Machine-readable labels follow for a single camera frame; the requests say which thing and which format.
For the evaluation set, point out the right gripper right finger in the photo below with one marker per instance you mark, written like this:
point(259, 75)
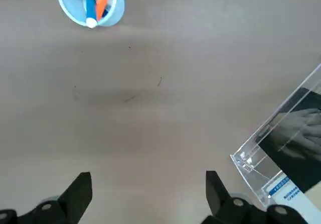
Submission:
point(225, 209)

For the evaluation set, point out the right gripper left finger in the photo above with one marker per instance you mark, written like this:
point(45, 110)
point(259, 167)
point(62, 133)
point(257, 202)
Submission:
point(62, 209)

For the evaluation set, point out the dark hands-cover book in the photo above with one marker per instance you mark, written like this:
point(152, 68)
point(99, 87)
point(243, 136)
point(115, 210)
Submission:
point(296, 138)

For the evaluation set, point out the clear acrylic storage rack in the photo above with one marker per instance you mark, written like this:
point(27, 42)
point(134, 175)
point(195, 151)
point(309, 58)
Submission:
point(250, 166)

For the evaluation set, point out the blue marker white cap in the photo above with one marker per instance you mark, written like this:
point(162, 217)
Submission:
point(90, 10)

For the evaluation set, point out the clear plastic pen cup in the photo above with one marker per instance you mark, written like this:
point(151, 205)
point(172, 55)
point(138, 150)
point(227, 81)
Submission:
point(72, 5)

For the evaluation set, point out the orange marker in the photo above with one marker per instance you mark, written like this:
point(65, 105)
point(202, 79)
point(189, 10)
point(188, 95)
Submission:
point(102, 3)

